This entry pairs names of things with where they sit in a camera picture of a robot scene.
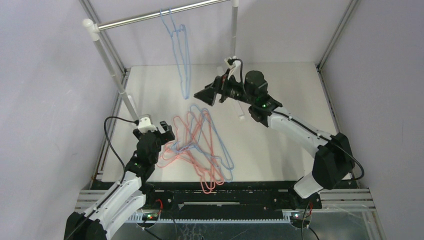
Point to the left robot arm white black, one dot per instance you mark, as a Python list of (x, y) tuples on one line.
[(128, 194)]

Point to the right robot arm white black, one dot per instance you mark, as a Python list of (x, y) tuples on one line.
[(332, 154)]

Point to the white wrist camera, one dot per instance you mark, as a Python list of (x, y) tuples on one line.
[(145, 124), (232, 62)]

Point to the metal clothes rack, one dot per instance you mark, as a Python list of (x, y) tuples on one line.
[(132, 33)]

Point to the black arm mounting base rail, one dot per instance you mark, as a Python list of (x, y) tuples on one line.
[(244, 201)]

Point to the right circuit board with wires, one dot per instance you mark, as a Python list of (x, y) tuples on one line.
[(302, 220)]

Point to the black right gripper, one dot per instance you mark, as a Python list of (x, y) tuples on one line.
[(221, 91)]

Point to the left circuit board with wires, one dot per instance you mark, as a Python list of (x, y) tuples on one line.
[(150, 219)]

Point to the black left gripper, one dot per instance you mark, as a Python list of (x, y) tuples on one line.
[(167, 136)]

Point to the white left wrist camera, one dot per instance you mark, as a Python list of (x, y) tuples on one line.
[(145, 124)]

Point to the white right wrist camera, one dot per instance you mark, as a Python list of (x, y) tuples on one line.
[(232, 62)]

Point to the circuit board with wires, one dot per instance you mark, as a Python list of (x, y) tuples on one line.
[(302, 220), (150, 219)]

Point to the pink wire hanger left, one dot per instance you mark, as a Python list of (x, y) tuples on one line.
[(181, 147)]

